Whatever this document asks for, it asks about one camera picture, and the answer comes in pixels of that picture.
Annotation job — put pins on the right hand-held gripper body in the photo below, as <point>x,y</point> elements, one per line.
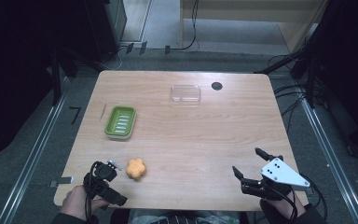
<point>276,180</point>

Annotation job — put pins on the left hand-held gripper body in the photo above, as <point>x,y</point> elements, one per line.
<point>103,179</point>

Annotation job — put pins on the person's right hand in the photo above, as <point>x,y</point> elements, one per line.
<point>287,205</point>

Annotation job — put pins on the person's left hand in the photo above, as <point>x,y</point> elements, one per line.
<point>74,201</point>

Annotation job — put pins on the green soap dish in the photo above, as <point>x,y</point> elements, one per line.
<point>120,122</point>

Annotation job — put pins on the person's striped clothing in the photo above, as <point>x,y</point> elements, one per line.
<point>180,218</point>

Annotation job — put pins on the thin wooden stick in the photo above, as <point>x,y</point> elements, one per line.
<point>103,112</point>

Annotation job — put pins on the black round table grommet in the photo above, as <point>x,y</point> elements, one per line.
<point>217,86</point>

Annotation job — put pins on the clear plastic box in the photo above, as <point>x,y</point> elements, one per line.
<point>185,94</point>

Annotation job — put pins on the dark cabinet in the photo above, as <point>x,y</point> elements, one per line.
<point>105,28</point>

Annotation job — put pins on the metal floor rail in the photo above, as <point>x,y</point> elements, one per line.
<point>332,158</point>
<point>34,155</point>

